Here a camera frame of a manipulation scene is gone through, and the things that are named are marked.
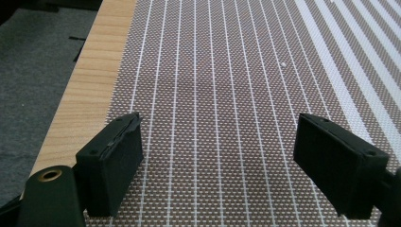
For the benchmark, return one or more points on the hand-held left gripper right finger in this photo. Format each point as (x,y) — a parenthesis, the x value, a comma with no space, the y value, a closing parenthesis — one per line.
(337,170)

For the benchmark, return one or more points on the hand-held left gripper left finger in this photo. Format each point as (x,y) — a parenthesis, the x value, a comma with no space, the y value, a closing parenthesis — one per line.
(110,170)

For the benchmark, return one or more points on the black strip on floor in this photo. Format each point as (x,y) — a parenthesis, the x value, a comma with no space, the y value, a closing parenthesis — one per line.
(77,38)

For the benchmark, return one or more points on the brown white striped woven placemat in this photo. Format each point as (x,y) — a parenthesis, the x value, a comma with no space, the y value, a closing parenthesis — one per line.
(239,104)

